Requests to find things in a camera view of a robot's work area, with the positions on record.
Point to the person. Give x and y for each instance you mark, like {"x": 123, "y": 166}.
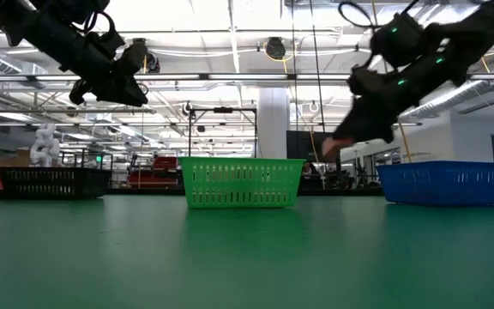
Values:
{"x": 308, "y": 169}

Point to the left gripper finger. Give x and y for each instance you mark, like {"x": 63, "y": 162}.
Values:
{"x": 122, "y": 94}

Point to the blue plastic basket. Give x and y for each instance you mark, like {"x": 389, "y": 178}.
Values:
{"x": 444, "y": 167}

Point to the black monitor screen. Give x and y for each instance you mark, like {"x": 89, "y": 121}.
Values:
{"x": 305, "y": 146}

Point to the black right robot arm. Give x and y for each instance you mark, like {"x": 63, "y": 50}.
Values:
{"x": 457, "y": 47}

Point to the long ceiling light rail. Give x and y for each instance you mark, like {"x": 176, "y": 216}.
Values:
{"x": 247, "y": 76}

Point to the small black ceiling reel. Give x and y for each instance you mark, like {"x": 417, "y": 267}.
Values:
{"x": 187, "y": 108}

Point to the white round column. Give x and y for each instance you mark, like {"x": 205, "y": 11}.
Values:
{"x": 272, "y": 124}

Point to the green plastic basket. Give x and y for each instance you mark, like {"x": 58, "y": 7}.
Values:
{"x": 238, "y": 163}

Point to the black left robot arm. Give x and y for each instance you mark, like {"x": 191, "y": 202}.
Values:
{"x": 45, "y": 34}

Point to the black plastic basket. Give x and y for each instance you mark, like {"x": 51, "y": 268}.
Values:
{"x": 54, "y": 171}

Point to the white robot sculpture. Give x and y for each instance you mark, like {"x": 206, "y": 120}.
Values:
{"x": 45, "y": 148}

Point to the black metal frame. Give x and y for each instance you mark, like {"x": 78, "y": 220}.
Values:
{"x": 223, "y": 110}

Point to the red tool cart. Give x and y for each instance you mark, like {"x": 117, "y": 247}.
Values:
{"x": 148, "y": 178}

